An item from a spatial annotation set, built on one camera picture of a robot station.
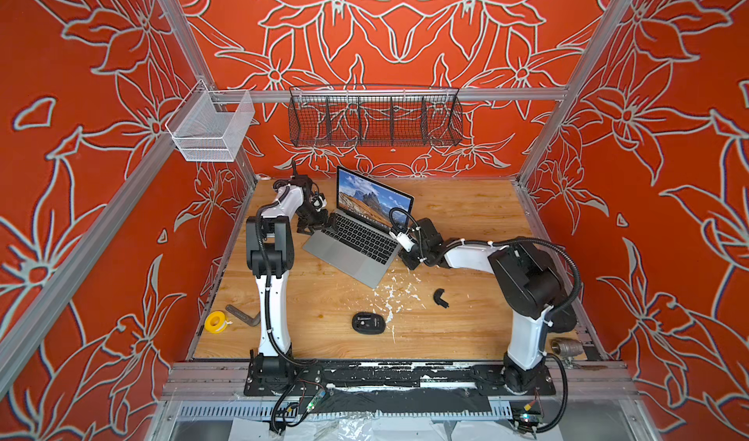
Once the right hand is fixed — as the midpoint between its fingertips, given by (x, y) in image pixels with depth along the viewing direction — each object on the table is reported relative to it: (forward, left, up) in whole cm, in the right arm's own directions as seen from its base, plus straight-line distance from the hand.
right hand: (400, 248), depth 98 cm
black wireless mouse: (-26, +10, +2) cm, 28 cm away
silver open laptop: (+3, +15, 0) cm, 15 cm away
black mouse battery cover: (-17, -11, -1) cm, 20 cm away
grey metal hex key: (-24, +47, 0) cm, 53 cm away
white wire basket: (+21, +63, +32) cm, 74 cm away
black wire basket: (+34, +10, +30) cm, 47 cm away
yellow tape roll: (-26, +54, +1) cm, 60 cm away
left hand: (+8, +27, +1) cm, 28 cm away
